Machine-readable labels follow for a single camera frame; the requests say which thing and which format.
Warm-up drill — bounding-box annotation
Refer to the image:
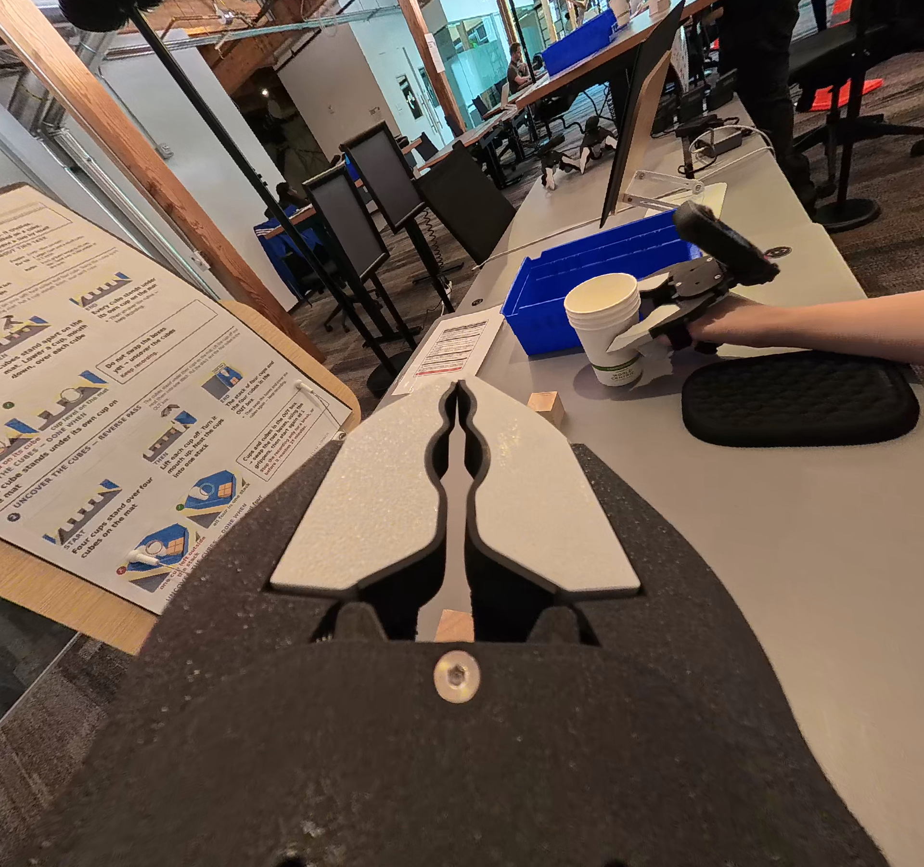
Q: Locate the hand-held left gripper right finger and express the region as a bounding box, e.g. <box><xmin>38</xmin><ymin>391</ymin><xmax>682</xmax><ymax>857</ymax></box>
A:
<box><xmin>457</xmin><ymin>378</ymin><xmax>643</xmax><ymax>598</ymax></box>

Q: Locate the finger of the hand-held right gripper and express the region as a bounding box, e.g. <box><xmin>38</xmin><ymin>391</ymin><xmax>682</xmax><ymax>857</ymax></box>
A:
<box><xmin>628</xmin><ymin>350</ymin><xmax>677</xmax><ymax>389</ymax></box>
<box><xmin>606</xmin><ymin>306</ymin><xmax>681</xmax><ymax>355</ymax></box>

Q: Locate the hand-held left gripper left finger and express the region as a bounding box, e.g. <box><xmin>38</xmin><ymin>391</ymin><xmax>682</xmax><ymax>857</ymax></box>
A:
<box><xmin>269</xmin><ymin>379</ymin><xmax>463</xmax><ymax>591</ymax></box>

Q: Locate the blue plastic bin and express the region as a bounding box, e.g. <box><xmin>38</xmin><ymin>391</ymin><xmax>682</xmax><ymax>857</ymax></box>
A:
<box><xmin>501</xmin><ymin>210</ymin><xmax>705</xmax><ymax>357</ymax></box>
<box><xmin>541</xmin><ymin>9</ymin><xmax>619</xmax><ymax>77</ymax></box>

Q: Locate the person's right forearm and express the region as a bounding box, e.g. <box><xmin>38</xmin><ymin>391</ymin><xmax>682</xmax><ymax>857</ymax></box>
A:
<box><xmin>751</xmin><ymin>293</ymin><xmax>924</xmax><ymax>366</ymax></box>

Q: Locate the person's right hand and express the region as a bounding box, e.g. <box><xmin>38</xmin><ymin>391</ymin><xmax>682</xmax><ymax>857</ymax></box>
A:
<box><xmin>688</xmin><ymin>298</ymin><xmax>768</xmax><ymax>349</ymax></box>

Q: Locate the white display stand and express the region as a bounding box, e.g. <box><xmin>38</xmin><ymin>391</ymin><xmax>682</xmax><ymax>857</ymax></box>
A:
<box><xmin>621</xmin><ymin>168</ymin><xmax>729</xmax><ymax>218</ymax></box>

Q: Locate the black textured wrist pad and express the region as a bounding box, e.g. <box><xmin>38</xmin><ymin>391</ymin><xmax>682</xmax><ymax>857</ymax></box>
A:
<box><xmin>681</xmin><ymin>349</ymin><xmax>922</xmax><ymax>449</ymax></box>

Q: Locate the wooden display board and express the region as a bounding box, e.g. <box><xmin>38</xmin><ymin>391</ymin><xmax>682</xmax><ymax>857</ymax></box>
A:
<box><xmin>599</xmin><ymin>0</ymin><xmax>688</xmax><ymax>229</ymax></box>

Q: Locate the spare hand-held gripper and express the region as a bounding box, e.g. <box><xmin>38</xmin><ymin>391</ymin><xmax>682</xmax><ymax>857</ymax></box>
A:
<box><xmin>538</xmin><ymin>132</ymin><xmax>580</xmax><ymax>191</ymax></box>
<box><xmin>577</xmin><ymin>115</ymin><xmax>620</xmax><ymax>162</ymax></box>

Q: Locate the instruction sheet in plastic sleeve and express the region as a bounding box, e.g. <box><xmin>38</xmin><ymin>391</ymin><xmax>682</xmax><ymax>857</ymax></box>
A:
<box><xmin>393</xmin><ymin>306</ymin><xmax>506</xmax><ymax>397</ymax></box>

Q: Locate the orange floor object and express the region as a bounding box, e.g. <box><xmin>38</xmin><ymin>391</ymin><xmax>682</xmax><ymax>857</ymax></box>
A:
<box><xmin>812</xmin><ymin>76</ymin><xmax>885</xmax><ymax>113</ymax></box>

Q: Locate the background wooden desk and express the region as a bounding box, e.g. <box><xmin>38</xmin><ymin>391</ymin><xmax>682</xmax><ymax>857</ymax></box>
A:
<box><xmin>462</xmin><ymin>0</ymin><xmax>726</xmax><ymax>153</ymax></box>

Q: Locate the printed instruction poster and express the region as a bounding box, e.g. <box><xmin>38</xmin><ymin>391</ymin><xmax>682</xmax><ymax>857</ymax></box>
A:
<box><xmin>0</xmin><ymin>184</ymin><xmax>352</xmax><ymax>615</ymax></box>

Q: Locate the blue jacket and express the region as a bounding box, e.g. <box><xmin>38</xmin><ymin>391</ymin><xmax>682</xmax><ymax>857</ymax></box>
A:
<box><xmin>253</xmin><ymin>204</ymin><xmax>326</xmax><ymax>301</ymax></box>

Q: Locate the black floor sign stand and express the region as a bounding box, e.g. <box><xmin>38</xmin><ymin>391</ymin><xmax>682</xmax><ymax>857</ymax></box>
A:
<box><xmin>339</xmin><ymin>122</ymin><xmax>456</xmax><ymax>315</ymax></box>
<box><xmin>302</xmin><ymin>163</ymin><xmax>420</xmax><ymax>348</ymax></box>

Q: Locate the instruction poster on stand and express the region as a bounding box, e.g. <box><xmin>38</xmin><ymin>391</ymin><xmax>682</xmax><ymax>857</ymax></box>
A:
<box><xmin>0</xmin><ymin>181</ymin><xmax>362</xmax><ymax>656</ymax></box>

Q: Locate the white desk cable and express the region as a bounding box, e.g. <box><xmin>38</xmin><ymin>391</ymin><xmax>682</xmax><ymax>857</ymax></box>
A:
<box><xmin>471</xmin><ymin>230</ymin><xmax>553</xmax><ymax>272</ymax></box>

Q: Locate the wooden support post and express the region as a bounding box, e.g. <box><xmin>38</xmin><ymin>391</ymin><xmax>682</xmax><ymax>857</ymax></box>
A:
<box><xmin>381</xmin><ymin>0</ymin><xmax>466</xmax><ymax>135</ymax></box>
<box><xmin>0</xmin><ymin>0</ymin><xmax>326</xmax><ymax>366</ymax></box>

